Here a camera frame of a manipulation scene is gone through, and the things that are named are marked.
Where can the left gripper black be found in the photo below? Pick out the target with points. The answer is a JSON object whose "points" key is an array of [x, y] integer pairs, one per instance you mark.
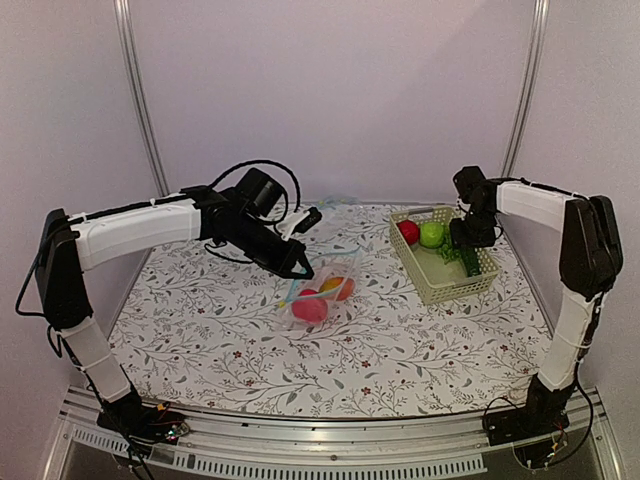
{"points": [[283, 265]]}

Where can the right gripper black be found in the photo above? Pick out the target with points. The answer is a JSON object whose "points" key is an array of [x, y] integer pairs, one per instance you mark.
{"points": [[458, 238]]}

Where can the clear zip bag blue zipper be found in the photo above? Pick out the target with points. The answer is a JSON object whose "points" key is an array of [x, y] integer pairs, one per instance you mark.
{"points": [[344, 263]]}

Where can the red toy apple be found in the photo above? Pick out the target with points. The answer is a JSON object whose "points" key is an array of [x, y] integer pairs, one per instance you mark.
{"points": [[310, 309]]}

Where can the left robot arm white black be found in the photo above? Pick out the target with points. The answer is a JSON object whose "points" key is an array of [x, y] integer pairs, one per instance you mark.
{"points": [[72, 245]]}

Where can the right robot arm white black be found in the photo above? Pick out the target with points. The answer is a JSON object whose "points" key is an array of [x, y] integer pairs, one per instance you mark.
{"points": [[589, 261]]}

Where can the dark green toy cucumber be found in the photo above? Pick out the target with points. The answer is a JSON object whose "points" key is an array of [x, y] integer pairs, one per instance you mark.
{"points": [[470, 261]]}

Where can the green toy grape bunch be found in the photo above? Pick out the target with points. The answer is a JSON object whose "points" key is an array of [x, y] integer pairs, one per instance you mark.
{"points": [[448, 253]]}

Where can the light green toy fruit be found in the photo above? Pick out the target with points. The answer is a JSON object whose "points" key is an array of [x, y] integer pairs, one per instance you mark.
{"points": [[431, 235]]}

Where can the beige perforated plastic basket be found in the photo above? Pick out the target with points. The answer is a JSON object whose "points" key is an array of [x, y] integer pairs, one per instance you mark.
{"points": [[435, 279]]}

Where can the dark red toy fruit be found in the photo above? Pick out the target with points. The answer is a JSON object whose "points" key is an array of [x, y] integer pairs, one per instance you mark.
{"points": [[410, 231]]}

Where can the floral patterned tablecloth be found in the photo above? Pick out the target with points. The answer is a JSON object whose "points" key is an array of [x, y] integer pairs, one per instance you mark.
{"points": [[201, 331]]}

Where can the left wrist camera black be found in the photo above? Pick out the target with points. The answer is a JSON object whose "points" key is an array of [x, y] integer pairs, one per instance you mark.
{"points": [[311, 217]]}

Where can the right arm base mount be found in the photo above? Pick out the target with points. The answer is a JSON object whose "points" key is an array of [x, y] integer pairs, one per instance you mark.
{"points": [[530, 425]]}

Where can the aluminium front rail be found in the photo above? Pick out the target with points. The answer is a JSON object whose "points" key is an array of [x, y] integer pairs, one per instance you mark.
{"points": [[239, 445]]}

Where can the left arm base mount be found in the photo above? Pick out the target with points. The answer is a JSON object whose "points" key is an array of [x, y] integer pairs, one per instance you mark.
{"points": [[150, 425]]}

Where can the right aluminium frame post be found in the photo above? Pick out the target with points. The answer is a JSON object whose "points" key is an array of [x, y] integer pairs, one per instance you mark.
{"points": [[527, 90]]}

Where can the aluminium frame post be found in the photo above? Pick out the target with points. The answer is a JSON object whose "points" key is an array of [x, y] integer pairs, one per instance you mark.
{"points": [[527, 90], [133, 72]]}

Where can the left aluminium frame post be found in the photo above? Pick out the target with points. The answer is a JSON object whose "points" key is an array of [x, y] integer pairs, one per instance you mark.
{"points": [[133, 72]]}

